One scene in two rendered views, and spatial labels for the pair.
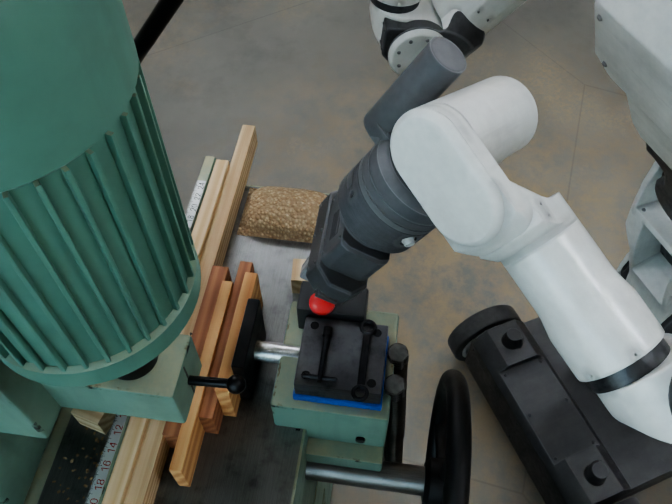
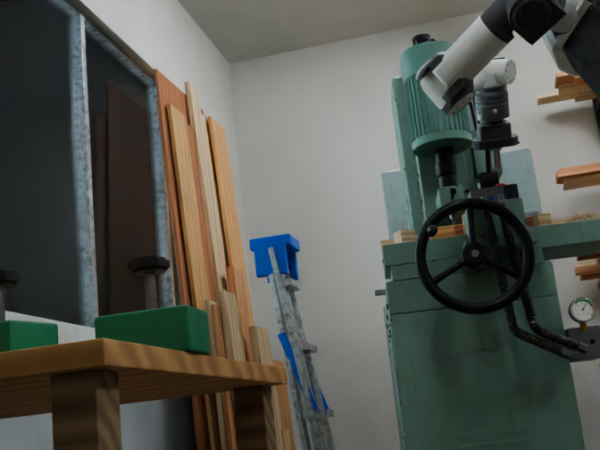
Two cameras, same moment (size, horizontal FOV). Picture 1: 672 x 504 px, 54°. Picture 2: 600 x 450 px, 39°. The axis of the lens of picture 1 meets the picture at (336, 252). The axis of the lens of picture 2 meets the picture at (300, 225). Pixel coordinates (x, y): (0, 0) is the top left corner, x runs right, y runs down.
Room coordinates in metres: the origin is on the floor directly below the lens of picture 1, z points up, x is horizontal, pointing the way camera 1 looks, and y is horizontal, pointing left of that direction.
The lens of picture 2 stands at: (-0.30, -2.17, 0.43)
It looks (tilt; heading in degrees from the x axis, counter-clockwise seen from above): 14 degrees up; 86
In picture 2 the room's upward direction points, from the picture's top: 6 degrees counter-clockwise
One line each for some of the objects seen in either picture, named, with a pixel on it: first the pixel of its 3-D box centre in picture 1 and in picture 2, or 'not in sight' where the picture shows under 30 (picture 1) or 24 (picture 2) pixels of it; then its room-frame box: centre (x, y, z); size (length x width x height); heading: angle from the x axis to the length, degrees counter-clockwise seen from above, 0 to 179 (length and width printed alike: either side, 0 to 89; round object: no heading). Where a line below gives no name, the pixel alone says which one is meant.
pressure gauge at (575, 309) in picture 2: not in sight; (581, 313); (0.52, -0.04, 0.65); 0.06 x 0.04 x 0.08; 172
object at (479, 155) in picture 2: not in sight; (485, 155); (0.47, 0.39, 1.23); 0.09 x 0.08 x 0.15; 82
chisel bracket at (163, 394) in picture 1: (126, 372); (451, 206); (0.30, 0.22, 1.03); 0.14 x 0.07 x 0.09; 82
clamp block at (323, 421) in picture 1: (337, 373); (495, 223); (0.35, 0.00, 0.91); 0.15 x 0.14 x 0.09; 172
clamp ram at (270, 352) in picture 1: (274, 352); not in sight; (0.36, 0.07, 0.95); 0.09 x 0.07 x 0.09; 172
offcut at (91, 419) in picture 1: (97, 410); not in sight; (0.34, 0.32, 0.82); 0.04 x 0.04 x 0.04; 68
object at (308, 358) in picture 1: (340, 342); (492, 196); (0.36, 0.00, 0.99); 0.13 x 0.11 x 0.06; 172
